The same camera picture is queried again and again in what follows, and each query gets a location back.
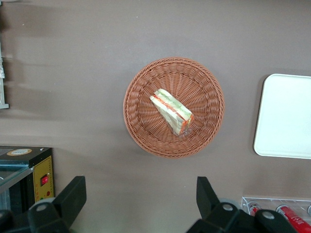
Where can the white tray with snack packs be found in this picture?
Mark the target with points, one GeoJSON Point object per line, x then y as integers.
{"type": "Point", "coordinates": [3, 97]}

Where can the beige rectangular tray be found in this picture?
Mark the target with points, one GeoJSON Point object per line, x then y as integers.
{"type": "Point", "coordinates": [286, 116]}

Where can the clear acrylic bottle rack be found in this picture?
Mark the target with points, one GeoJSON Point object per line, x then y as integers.
{"type": "Point", "coordinates": [269, 202]}

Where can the black food warmer cabinet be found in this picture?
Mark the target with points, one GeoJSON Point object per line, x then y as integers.
{"type": "Point", "coordinates": [42, 167]}

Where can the triangle sandwich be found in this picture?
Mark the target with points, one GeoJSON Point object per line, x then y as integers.
{"type": "Point", "coordinates": [170, 109]}

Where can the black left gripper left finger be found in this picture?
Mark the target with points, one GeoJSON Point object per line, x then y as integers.
{"type": "Point", "coordinates": [65, 204]}

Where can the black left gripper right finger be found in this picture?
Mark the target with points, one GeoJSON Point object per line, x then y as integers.
{"type": "Point", "coordinates": [211, 208]}

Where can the clear snack pack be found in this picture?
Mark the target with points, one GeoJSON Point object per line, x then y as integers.
{"type": "Point", "coordinates": [2, 69]}

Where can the round brown wicker basket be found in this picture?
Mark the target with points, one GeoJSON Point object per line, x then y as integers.
{"type": "Point", "coordinates": [206, 80]}

